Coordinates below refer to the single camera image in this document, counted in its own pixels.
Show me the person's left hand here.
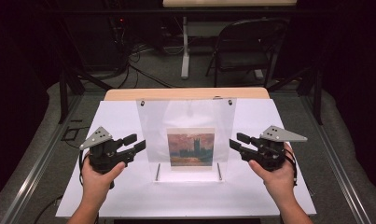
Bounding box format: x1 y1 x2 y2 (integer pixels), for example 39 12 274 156
80 153 127 206

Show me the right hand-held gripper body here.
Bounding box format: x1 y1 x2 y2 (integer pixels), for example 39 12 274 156
238 125 309 172

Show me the clear acrylic picture frame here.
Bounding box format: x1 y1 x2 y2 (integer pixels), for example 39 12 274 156
135 97 238 184

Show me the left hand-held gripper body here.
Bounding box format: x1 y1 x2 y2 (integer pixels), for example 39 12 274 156
78 126 137 175

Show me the wooden table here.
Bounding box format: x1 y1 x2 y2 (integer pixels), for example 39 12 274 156
104 87 271 101

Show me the white table cover sheet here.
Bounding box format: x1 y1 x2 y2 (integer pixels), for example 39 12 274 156
55 98 317 218

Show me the black metal stand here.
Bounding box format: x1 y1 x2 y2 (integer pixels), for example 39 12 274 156
269 65 324 126
58 62 114 124

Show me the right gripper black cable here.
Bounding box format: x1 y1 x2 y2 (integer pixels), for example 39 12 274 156
284 148 299 187

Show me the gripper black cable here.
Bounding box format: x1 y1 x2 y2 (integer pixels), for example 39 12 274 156
78 150 85 188
284 148 299 187

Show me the aluminium frame rail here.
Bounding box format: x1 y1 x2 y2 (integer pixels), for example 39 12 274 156
300 92 374 224
0 92 84 224

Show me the black folding chair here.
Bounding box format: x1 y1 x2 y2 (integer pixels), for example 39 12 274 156
205 18 289 88

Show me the black floor cable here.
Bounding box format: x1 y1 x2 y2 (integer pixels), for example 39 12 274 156
114 43 177 89

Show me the desk with white legs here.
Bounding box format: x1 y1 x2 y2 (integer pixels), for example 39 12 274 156
161 0 298 80

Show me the person's right hand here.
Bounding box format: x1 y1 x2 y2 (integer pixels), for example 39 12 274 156
248 143 297 202

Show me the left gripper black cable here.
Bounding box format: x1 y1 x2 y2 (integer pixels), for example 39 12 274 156
78 150 85 188

